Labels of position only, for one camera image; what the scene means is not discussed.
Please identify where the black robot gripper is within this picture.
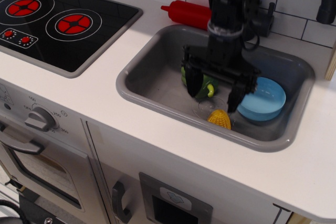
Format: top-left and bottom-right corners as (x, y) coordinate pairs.
(182, 34), (260, 113)

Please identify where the yellow toy corn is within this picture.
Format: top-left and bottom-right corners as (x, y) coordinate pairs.
(207, 109), (232, 130)

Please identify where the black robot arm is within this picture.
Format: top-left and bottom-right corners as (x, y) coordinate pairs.
(182, 0), (260, 113)

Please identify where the blue plastic bowl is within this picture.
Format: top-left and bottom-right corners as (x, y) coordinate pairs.
(237, 77), (287, 122)

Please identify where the grey toy sink basin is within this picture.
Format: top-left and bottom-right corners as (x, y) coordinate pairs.
(116, 25), (315, 152)

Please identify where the green toy bell pepper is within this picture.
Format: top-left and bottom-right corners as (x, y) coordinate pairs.
(195, 74), (219, 99)

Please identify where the red ketchup bottle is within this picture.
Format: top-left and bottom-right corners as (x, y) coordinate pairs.
(161, 0), (212, 30)

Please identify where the dark grey toy faucet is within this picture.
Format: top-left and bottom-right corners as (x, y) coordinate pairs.
(260, 0), (335, 47)

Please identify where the grey dispenser panel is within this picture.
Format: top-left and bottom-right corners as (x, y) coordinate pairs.
(139, 172), (213, 224)

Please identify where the black toy stovetop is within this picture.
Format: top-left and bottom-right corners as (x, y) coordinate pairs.
(1, 0), (143, 78)

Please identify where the grey oven knob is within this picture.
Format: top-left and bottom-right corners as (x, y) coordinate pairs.
(24, 107), (56, 132)

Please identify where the toy oven door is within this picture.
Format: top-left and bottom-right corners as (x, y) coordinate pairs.
(1, 120), (111, 223)

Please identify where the grey cabinet door handle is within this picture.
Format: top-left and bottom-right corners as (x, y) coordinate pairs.
(111, 181), (132, 223)

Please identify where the grey oven door handle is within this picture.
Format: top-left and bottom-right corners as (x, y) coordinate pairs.
(1, 123), (45, 155)

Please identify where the black cable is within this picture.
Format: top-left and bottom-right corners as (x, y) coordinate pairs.
(0, 199), (34, 224)

